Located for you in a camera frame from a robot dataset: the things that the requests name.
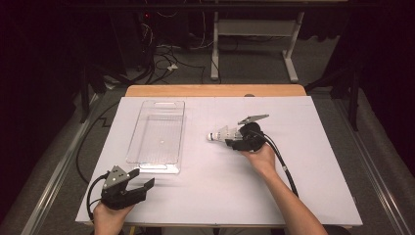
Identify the black stand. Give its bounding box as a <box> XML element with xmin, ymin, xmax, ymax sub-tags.
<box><xmin>78</xmin><ymin>62</ymin><xmax>110</xmax><ymax>124</ymax></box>
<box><xmin>304</xmin><ymin>62</ymin><xmax>361</xmax><ymax>132</ymax></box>

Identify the wooden table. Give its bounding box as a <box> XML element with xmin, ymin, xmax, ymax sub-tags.
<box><xmin>124</xmin><ymin>84</ymin><xmax>307</xmax><ymax>98</ymax></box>

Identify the metal floor rail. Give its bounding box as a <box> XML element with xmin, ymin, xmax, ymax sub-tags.
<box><xmin>19</xmin><ymin>93</ymin><xmax>101</xmax><ymax>235</ymax></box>
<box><xmin>332</xmin><ymin>97</ymin><xmax>415</xmax><ymax>235</ymax></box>

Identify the white metal desk frame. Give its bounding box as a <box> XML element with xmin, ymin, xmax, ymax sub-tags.
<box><xmin>209</xmin><ymin>0</ymin><xmax>306</xmax><ymax>84</ymax></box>

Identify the person's left hand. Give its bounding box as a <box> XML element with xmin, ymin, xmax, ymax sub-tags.
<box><xmin>92</xmin><ymin>201</ymin><xmax>135</xmax><ymax>235</ymax></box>

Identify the person's right hand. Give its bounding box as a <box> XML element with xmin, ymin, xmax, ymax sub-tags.
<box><xmin>239</xmin><ymin>142</ymin><xmax>278</xmax><ymax>180</ymax></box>

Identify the tangle of floor cables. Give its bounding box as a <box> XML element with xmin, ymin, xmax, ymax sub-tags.
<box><xmin>128</xmin><ymin>8</ymin><xmax>209</xmax><ymax>86</ymax></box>

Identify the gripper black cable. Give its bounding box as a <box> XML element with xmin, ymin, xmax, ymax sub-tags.
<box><xmin>74</xmin><ymin>101</ymin><xmax>121</xmax><ymax>221</ymax></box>
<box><xmin>249</xmin><ymin>129</ymin><xmax>300</xmax><ymax>199</ymax></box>

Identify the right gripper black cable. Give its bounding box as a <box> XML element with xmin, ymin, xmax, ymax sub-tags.
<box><xmin>249</xmin><ymin>129</ymin><xmax>300</xmax><ymax>199</ymax></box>

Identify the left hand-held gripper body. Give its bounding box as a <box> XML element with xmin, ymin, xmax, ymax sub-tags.
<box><xmin>100</xmin><ymin>164</ymin><xmax>148</xmax><ymax>211</ymax></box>

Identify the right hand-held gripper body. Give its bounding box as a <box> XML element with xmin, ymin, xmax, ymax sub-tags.
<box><xmin>233</xmin><ymin>114</ymin><xmax>270</xmax><ymax>153</ymax></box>

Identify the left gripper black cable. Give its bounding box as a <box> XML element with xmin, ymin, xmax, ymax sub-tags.
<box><xmin>74</xmin><ymin>101</ymin><xmax>121</xmax><ymax>221</ymax></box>

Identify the clear plastic bin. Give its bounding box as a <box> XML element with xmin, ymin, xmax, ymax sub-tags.
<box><xmin>125</xmin><ymin>99</ymin><xmax>186</xmax><ymax>175</ymax></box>

